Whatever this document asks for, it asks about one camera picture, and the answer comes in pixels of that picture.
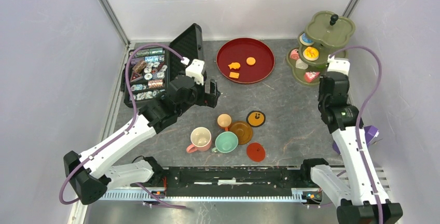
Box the brown saucer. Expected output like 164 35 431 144
229 121 253 145

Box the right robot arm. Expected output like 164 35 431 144
299 71 403 223

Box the pink strawberry cake slice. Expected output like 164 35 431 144
304 72 320 83

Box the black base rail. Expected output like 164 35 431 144
130 156 331 199

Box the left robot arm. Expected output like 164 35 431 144
59 75 221 205

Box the white roll cake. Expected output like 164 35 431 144
295 59 309 70

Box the mint green cup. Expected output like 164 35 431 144
211 131 238 153

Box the small orange cup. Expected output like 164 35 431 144
217 114 232 131

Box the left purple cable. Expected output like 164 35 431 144
59 44 190 210

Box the round orange cookie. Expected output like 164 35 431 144
246 57 256 66

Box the pink mug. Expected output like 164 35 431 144
186 127 212 153

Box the red round tray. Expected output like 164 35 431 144
216 38 275 84

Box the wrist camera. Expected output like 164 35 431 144
327 55 350 76
185 59 205 86

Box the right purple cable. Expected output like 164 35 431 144
306 46 384 224

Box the green three-tier stand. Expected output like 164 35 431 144
286 11 355 86

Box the pink roll cake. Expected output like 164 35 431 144
289 48 299 61

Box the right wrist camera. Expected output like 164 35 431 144
327 55 350 76

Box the orange bear cookie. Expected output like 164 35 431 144
228 62 241 71

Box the red round coaster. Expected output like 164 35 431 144
246 142 266 162

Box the orange square cracker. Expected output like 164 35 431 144
229 72 240 79

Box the yellow frosted donut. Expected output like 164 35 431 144
303 46 319 61

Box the blue frosted donut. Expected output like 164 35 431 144
299 32 314 46

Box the orange smiley coaster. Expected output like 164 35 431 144
246 110 266 128

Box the purple cable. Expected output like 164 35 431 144
306 46 384 224
59 44 190 210

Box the black open case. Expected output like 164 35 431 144
121 23 204 108

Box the purple plastic holder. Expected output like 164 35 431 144
332 125 379 155

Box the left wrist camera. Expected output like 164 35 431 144
185 59 205 86

